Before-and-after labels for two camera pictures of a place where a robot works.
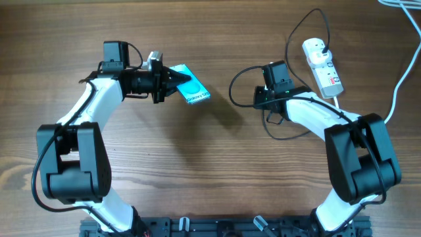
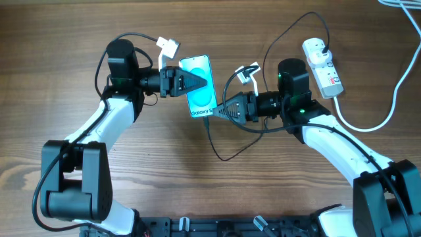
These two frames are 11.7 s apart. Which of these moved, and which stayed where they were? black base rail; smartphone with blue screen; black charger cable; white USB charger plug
Moved: black charger cable; smartphone with blue screen
Stayed: black base rail; white USB charger plug
